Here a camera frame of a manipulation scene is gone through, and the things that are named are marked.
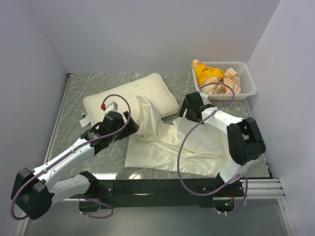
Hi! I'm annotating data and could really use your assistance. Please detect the cream rectangular pillow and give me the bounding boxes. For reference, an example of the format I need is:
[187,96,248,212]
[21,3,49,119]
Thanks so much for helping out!
[83,73,179,125]

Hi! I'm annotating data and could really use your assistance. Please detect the cream satin pillowcase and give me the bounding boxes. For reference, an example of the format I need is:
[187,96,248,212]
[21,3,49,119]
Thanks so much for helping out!
[125,96,228,177]

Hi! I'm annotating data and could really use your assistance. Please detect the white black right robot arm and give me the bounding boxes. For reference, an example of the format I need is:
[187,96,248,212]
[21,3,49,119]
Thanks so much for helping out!
[179,92,266,196]

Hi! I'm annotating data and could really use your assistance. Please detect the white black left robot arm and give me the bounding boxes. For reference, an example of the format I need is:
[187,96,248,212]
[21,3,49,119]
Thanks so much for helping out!
[10,111,139,220]

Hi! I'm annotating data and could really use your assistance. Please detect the white pillow label tag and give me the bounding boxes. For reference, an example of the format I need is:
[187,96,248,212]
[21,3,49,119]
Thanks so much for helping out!
[79,112,91,127]

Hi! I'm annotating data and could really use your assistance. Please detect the yellow cloth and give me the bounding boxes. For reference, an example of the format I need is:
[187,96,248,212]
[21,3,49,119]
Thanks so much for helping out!
[194,63,224,86]

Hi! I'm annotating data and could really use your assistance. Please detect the white orange patterned cloth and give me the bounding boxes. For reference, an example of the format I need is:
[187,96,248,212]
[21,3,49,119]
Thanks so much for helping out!
[191,59,240,94]

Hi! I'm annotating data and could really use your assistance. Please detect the white plastic basket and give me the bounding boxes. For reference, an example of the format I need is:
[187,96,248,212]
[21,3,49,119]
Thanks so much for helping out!
[192,61,257,101]

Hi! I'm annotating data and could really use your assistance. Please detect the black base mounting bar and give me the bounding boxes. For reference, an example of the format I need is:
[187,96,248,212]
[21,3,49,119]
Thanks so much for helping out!
[79,177,244,212]

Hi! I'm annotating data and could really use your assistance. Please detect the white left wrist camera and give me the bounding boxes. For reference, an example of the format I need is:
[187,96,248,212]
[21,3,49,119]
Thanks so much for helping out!
[101,102,118,114]

